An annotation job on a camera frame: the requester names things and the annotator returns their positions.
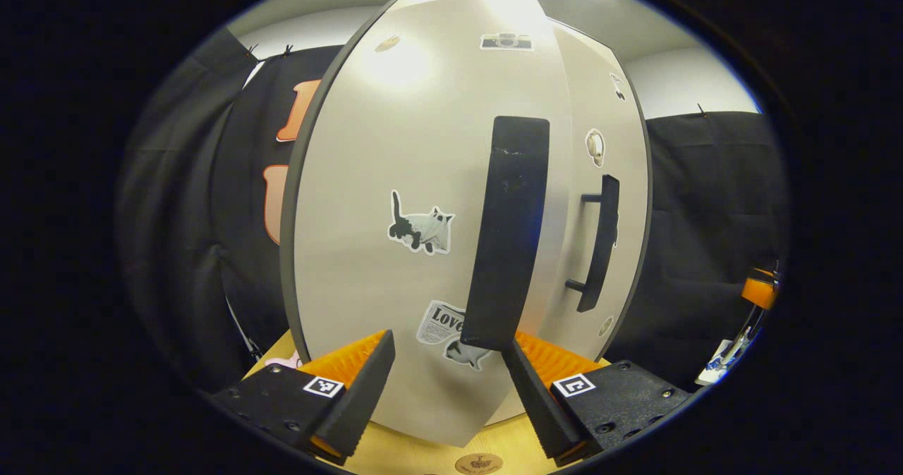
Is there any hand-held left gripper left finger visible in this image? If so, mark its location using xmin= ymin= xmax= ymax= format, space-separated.
xmin=212 ymin=329 xmax=396 ymax=466

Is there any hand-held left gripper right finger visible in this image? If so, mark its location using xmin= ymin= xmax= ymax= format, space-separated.
xmin=502 ymin=330 xmax=696 ymax=467

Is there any white cabinet door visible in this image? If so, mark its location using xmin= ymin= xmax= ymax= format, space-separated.
xmin=280 ymin=0 xmax=576 ymax=448
xmin=492 ymin=20 xmax=654 ymax=427

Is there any round brown coaster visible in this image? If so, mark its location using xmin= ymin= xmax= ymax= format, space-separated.
xmin=455 ymin=452 xmax=505 ymax=475

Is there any black backdrop cloth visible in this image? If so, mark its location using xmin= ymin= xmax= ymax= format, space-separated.
xmin=116 ymin=27 xmax=791 ymax=392

